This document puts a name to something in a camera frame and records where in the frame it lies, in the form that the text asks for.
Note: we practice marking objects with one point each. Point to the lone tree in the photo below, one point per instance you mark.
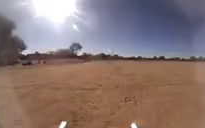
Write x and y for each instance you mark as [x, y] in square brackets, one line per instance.
[75, 47]

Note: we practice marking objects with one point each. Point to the row of trees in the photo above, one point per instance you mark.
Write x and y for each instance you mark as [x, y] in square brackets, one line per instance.
[140, 57]

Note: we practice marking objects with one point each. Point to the robot's own part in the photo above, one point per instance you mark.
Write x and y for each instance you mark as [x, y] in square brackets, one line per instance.
[62, 124]
[133, 125]

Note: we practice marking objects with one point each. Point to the large dark tree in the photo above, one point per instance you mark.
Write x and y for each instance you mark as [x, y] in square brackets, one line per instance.
[3, 43]

